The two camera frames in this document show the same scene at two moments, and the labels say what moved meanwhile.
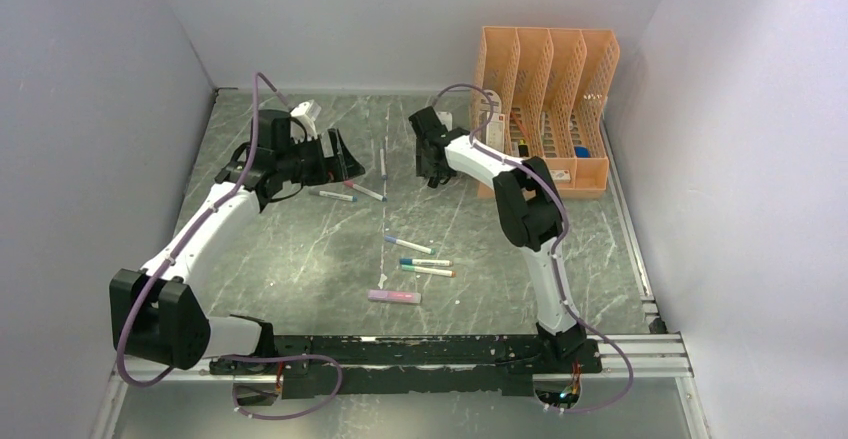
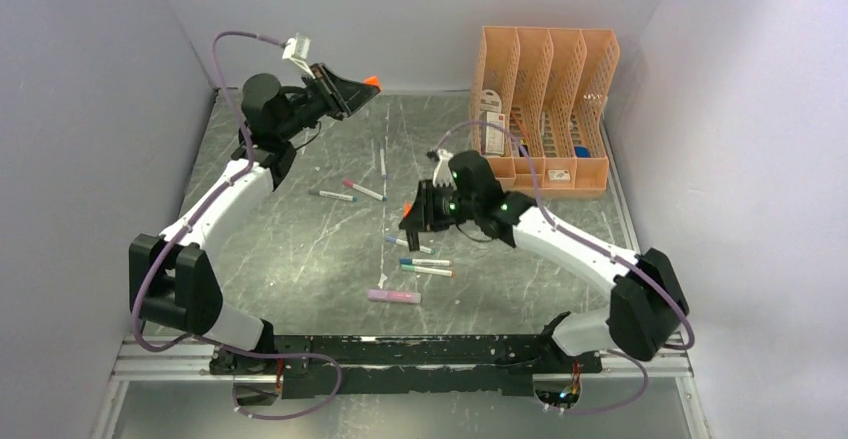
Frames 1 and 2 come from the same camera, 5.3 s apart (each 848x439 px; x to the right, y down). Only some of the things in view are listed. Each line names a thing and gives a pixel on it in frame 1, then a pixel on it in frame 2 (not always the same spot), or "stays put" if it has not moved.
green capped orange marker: x=429 y=270 stays put
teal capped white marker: x=427 y=262 stays put
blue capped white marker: x=395 y=240 stays put
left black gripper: x=342 y=163 → x=343 y=97
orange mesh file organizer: x=551 y=83 stays put
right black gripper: x=424 y=170 → x=424 y=215
